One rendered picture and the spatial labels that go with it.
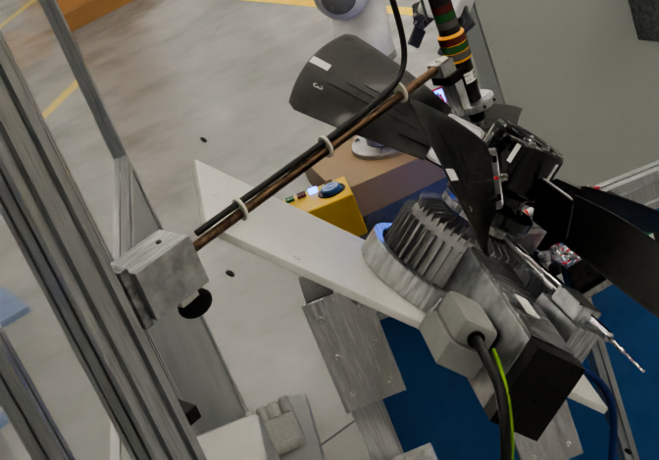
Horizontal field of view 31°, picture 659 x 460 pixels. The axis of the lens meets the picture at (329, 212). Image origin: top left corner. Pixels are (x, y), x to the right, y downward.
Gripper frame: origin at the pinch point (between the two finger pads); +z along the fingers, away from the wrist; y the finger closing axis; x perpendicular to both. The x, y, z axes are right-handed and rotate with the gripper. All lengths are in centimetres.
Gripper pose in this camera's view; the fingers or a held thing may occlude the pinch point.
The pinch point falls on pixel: (430, 45)
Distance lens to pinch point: 242.4
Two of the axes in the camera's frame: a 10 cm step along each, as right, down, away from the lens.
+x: 6.5, 2.2, 7.3
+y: 6.5, 3.3, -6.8
